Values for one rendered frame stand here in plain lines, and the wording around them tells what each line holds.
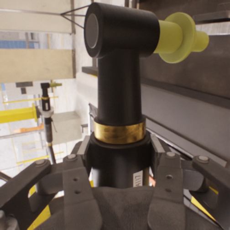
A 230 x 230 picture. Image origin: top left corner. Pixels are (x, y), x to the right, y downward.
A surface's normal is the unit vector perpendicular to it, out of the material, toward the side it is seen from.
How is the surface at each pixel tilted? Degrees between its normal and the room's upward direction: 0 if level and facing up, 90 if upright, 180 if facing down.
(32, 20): 90
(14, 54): 90
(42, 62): 90
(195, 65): 0
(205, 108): 0
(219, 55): 0
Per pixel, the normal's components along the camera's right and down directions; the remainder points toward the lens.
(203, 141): -0.87, 0.15
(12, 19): 0.49, 0.33
